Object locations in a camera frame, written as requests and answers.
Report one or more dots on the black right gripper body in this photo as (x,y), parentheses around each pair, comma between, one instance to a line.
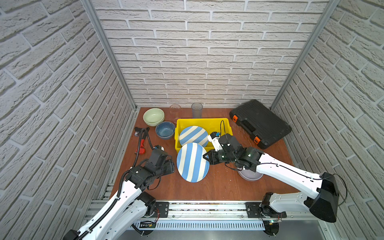
(221,157)

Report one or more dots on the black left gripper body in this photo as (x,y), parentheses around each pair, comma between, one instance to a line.
(169,167)

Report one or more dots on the lavender ceramic bowl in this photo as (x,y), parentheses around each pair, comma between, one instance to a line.
(250,175)

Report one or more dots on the dark blue ceramic bowl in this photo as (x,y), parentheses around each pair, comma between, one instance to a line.
(165,130)

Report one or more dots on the blue white striped plate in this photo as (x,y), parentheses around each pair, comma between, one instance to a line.
(194,134)
(190,163)

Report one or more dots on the light green ceramic bowl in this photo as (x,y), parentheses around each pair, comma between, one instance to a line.
(153,117)

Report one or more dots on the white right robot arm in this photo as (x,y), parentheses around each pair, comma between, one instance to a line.
(317,194)

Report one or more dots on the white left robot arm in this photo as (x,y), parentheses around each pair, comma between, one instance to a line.
(131,202)

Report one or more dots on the yellow plastic bin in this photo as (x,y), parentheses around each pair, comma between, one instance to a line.
(209,125)

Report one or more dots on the red and black pipe wrench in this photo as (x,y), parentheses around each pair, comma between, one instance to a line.
(142,137)

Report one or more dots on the black plastic tool case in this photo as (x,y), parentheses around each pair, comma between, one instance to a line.
(264,127)

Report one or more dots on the grey translucent plastic cup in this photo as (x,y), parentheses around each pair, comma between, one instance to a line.
(197,109)

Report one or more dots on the pink translucent plastic cup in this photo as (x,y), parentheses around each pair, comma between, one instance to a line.
(175,112)

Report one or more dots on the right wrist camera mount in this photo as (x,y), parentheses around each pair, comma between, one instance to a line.
(226,142)

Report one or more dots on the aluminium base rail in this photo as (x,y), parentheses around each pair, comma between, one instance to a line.
(202,216)

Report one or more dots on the aluminium frame post right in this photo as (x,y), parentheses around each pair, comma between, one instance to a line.
(325,16)

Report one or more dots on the aluminium frame post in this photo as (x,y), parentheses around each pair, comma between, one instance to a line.
(325,16)
(96,22)

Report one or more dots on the aluminium frame post left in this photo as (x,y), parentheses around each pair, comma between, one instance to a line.
(96,22)

